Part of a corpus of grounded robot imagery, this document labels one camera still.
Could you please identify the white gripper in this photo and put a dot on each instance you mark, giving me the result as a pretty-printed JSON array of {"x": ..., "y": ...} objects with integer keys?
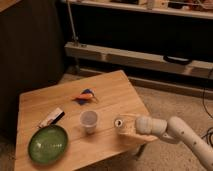
[{"x": 125, "y": 124}]

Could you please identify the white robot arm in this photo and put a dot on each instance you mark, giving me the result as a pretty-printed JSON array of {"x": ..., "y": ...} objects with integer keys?
[{"x": 173, "y": 130}]

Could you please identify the metal pole stand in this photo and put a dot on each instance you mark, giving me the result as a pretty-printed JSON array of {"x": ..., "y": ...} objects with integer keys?
[{"x": 74, "y": 48}]

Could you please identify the wooden table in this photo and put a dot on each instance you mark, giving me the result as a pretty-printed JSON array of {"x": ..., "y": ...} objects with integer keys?
[{"x": 90, "y": 106}]

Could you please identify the orange and blue toy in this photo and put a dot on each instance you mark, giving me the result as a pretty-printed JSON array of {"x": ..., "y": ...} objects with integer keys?
[{"x": 85, "y": 96}]

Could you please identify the green round plate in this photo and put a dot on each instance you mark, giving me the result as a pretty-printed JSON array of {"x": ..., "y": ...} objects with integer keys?
[{"x": 48, "y": 144}]

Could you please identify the white shelf unit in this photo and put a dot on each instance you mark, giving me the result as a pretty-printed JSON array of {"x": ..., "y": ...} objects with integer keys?
[{"x": 127, "y": 35}]

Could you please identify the black handle on shelf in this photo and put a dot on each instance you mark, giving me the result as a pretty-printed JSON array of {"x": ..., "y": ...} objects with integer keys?
[{"x": 177, "y": 61}]

